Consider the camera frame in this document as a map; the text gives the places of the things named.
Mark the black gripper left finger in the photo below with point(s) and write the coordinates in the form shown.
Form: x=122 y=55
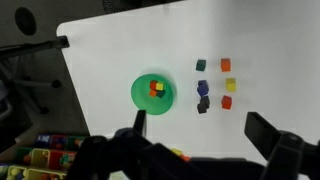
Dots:
x=140 y=121

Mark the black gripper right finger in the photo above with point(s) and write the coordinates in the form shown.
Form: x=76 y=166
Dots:
x=263 y=133

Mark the small blue block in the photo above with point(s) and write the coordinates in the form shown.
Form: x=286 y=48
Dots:
x=202 y=88

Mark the green plastic bowl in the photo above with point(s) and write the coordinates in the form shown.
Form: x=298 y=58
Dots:
x=146 y=100

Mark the small orange block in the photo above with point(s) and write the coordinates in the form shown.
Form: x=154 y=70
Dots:
x=152 y=93
x=225 y=65

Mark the small dark green block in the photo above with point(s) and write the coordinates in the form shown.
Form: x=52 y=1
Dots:
x=161 y=94
x=200 y=65

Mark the small red block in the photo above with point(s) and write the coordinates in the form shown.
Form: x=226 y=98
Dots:
x=153 y=84
x=226 y=102

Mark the small yellow block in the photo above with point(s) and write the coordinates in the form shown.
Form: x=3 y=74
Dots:
x=160 y=86
x=230 y=84

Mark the small black block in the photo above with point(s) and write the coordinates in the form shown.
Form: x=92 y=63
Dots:
x=203 y=105

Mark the colourful compartment toy bin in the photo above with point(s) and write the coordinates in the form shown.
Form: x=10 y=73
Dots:
x=50 y=156

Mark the black office chair base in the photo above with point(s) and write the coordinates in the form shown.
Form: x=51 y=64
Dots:
x=30 y=81

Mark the black ribbed round object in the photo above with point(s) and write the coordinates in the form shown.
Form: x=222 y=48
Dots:
x=126 y=4

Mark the black tripod stand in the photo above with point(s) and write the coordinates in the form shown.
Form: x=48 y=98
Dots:
x=33 y=47

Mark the dark round floor object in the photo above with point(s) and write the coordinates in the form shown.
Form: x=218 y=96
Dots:
x=25 y=20

